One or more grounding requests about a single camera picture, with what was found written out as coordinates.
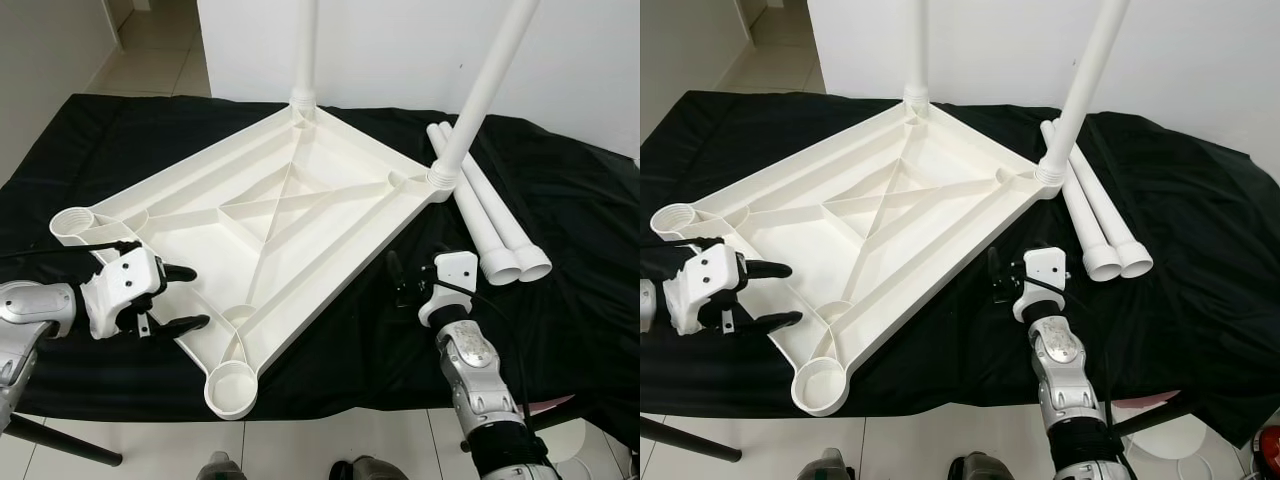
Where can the grey left robot leg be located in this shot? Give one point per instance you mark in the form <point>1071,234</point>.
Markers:
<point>220,468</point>
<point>832,467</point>

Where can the grey right robot leg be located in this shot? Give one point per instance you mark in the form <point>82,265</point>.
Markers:
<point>980,468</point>
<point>375,470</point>

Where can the red round object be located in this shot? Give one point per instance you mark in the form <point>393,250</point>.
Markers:
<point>1266,450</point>

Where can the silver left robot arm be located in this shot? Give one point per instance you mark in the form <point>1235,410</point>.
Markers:
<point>25,310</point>
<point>648,300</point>

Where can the white plastic table top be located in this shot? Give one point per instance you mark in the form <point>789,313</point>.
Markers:
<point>300,200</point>
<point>900,200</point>

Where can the white plastic table leg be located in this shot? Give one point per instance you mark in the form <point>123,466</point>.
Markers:
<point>306,50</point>
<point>917,50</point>
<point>1083,215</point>
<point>1080,95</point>
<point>483,95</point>
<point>1107,215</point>
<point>478,220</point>
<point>507,220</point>

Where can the grey robot leg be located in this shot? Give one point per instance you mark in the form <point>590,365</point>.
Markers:
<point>980,468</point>
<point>220,468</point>
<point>832,467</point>
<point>375,470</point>

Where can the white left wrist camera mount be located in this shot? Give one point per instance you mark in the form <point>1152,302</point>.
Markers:
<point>115,285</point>
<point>700,280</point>

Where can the black table cloth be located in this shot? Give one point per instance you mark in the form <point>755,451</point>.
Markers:
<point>560,200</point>
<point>1200,200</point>

